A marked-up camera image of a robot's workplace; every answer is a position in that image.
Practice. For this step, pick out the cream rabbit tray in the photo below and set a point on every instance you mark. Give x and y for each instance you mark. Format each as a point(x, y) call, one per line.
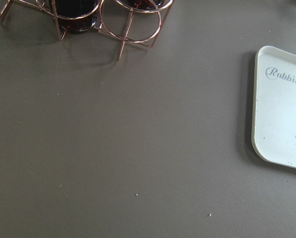
point(273, 134)

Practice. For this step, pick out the lower right tea bottle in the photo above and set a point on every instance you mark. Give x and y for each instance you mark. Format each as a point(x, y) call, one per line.
point(145, 4)

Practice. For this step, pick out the tea bottle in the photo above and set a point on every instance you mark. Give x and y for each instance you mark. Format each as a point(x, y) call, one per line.
point(80, 14)
point(145, 4)

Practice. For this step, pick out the copper wire bottle rack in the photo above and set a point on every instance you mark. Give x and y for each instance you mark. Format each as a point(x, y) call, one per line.
point(48, 7)

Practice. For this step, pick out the lower left tea bottle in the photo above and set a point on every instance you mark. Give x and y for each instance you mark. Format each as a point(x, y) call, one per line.
point(80, 14)

